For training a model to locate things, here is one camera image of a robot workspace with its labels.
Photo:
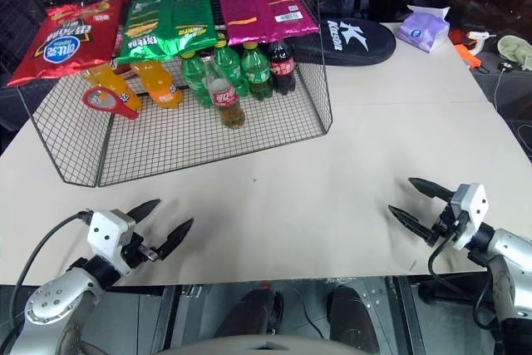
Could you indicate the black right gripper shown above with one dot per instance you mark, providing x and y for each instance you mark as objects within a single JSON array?
[{"x": 442, "y": 228}]

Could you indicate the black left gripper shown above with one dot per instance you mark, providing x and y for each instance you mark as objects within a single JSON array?
[{"x": 132, "y": 257}]

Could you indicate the red bottle opener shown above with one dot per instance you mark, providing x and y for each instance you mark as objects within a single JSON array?
[{"x": 124, "y": 110}]

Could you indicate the glass bottle with red label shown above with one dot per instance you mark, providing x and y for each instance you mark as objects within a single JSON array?
[{"x": 226, "y": 101}]

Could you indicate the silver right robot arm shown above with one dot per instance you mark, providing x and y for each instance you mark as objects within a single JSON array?
[{"x": 513, "y": 263}]

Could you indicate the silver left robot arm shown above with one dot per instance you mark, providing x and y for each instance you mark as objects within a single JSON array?
[{"x": 50, "y": 301}]

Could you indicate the orange soda bottle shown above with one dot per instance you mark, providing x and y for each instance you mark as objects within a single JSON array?
[
  {"x": 160, "y": 85},
  {"x": 114, "y": 85}
]

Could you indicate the green soda bottle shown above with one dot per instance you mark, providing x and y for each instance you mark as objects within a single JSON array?
[
  {"x": 230, "y": 66},
  {"x": 195, "y": 78},
  {"x": 257, "y": 74}
]

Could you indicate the black cola bottle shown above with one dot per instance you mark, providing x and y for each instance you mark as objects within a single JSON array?
[{"x": 282, "y": 70}]

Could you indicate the orange plastic tool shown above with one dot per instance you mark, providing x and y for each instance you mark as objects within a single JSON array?
[{"x": 467, "y": 55}]

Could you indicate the small black round device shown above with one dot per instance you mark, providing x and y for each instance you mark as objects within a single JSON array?
[{"x": 505, "y": 67}]

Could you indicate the black oval zip case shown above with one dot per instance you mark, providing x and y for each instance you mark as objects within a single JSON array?
[{"x": 357, "y": 43}]

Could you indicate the purple tissue pack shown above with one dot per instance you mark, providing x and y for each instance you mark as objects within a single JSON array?
[{"x": 422, "y": 31}]

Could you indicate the white glue gun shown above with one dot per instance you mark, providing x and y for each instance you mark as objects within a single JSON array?
[{"x": 478, "y": 35}]

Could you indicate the pale green cloth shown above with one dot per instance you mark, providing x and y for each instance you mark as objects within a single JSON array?
[{"x": 517, "y": 51}]

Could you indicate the green chip bag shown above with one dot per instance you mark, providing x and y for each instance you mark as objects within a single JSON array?
[
  {"x": 143, "y": 28},
  {"x": 191, "y": 18}
]

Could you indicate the red chip bag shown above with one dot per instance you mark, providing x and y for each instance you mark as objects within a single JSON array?
[{"x": 66, "y": 43}]

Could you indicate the magenta chip bag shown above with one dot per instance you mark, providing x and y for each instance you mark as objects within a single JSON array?
[
  {"x": 243, "y": 12},
  {"x": 291, "y": 10}
]

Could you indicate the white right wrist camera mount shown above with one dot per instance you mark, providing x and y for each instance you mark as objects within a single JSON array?
[{"x": 471, "y": 211}]

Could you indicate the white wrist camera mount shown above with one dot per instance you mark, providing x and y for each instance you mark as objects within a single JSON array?
[
  {"x": 471, "y": 211},
  {"x": 106, "y": 234}
]

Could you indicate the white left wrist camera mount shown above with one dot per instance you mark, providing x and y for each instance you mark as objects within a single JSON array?
[{"x": 106, "y": 234}]

